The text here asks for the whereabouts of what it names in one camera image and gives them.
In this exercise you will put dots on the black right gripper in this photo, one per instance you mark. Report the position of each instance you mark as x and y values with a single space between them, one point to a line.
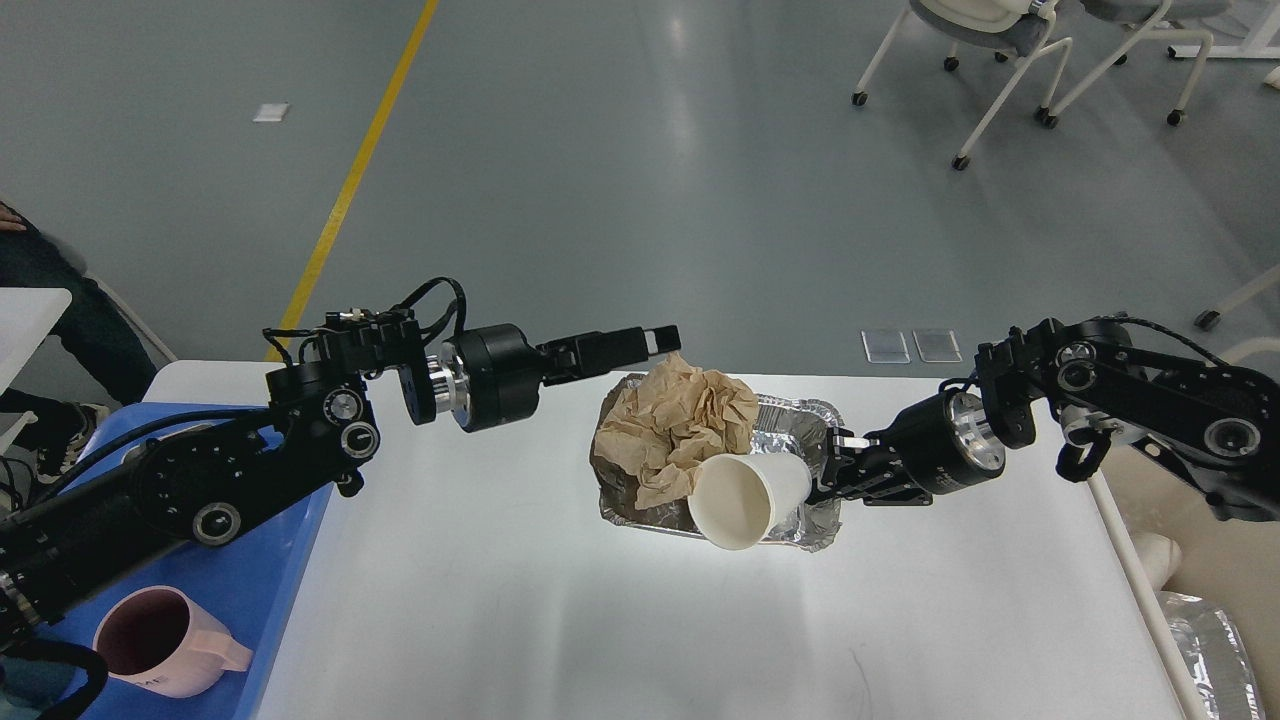
936 447

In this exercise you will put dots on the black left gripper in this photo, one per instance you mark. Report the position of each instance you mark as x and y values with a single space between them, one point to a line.
491 376

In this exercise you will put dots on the aluminium foil tray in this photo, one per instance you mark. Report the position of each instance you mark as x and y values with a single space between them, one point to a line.
798 427

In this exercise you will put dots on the white paper cup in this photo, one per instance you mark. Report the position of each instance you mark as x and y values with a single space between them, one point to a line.
737 499

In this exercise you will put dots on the brown paper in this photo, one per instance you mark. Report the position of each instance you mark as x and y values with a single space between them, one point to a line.
661 430

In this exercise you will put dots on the pink plastic mug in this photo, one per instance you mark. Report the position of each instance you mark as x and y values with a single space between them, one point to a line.
160 640

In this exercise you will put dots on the stainless steel rectangular pan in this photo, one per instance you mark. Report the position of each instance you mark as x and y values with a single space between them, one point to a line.
145 445

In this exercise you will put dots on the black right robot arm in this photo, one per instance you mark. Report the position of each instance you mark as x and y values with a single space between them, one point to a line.
1210 423

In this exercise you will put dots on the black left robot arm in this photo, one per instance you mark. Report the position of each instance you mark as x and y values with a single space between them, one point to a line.
211 476

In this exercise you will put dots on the floor outlet cover left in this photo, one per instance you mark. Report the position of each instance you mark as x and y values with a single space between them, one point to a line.
885 347

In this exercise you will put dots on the floor outlet cover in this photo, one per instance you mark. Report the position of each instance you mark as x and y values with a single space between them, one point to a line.
937 346
885 347

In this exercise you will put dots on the floor outlet cover right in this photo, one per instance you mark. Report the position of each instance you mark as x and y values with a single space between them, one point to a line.
937 346

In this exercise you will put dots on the beige plastic bin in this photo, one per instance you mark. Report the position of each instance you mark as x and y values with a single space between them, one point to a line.
1234 564

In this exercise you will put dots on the white chair leg right edge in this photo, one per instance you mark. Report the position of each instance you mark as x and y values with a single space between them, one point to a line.
1210 317

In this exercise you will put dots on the foil tray in bin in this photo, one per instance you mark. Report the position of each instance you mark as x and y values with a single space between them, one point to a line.
1215 655

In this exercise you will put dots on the white office chair left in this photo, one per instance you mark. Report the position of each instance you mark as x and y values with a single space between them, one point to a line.
1021 32

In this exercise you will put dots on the person in beige sweater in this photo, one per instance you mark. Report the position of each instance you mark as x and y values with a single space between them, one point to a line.
92 330

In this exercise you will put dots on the white side table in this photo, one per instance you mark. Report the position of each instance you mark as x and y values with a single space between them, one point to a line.
29 314

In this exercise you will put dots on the teal cup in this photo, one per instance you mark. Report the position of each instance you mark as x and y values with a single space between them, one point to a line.
29 687

